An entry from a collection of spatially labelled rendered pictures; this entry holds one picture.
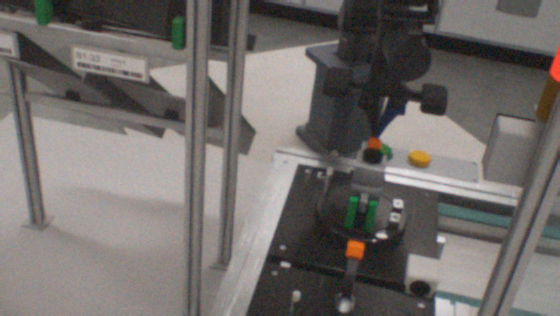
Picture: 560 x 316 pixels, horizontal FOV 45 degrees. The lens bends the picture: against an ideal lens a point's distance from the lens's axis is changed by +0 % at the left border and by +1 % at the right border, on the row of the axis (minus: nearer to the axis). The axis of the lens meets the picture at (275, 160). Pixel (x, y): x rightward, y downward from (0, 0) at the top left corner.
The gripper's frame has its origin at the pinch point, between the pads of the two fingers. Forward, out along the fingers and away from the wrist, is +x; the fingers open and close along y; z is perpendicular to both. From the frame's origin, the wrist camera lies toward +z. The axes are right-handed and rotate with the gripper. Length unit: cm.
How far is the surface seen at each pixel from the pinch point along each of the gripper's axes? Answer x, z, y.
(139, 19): -23.0, -28.5, 27.8
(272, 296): 11.6, -31.0, 9.3
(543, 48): 95, 281, -83
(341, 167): 12.7, 3.4, 4.7
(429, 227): 11.7, -9.5, -10.7
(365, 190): 3.6, -14.5, 0.0
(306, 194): 11.6, -7.6, 9.0
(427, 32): 100, 288, -19
